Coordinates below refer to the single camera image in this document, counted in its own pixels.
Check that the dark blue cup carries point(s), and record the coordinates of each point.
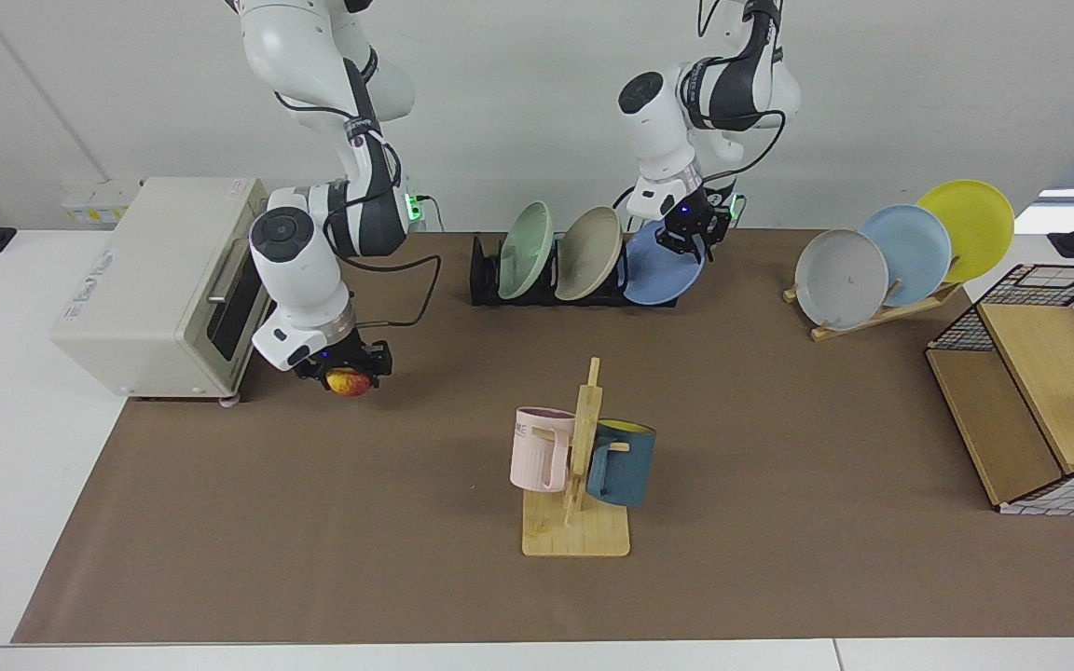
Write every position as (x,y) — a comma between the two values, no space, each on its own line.
(626,466)

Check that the grey plate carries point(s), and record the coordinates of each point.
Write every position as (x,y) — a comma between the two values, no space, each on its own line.
(840,280)

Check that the yellow plate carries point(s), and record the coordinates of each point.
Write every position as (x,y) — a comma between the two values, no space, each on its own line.
(970,224)

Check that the brown table cloth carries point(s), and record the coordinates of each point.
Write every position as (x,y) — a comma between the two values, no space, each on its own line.
(313,522)

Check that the white wall power socket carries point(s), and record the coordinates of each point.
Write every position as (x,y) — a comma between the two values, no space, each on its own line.
(94,210)

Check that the red yellow apple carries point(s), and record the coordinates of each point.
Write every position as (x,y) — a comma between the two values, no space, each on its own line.
(349,384)

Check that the beige plate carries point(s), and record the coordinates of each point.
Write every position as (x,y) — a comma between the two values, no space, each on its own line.
(588,252)

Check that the wooden cup stand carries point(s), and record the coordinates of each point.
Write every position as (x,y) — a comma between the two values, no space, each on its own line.
(574,536)

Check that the light blue plate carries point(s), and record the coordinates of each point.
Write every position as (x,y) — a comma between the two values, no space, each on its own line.
(915,247)

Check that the green plate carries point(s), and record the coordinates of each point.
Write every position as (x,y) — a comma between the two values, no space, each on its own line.
(523,252)

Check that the wooden plate rack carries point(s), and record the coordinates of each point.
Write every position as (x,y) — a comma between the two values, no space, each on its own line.
(919,303)

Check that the pale toaster oven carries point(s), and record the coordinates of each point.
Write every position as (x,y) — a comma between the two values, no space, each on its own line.
(145,280)

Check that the pink cup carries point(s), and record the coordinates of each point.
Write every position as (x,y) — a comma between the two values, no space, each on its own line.
(532,457)

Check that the black dish rack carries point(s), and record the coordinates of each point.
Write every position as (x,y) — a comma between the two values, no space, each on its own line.
(483,275)

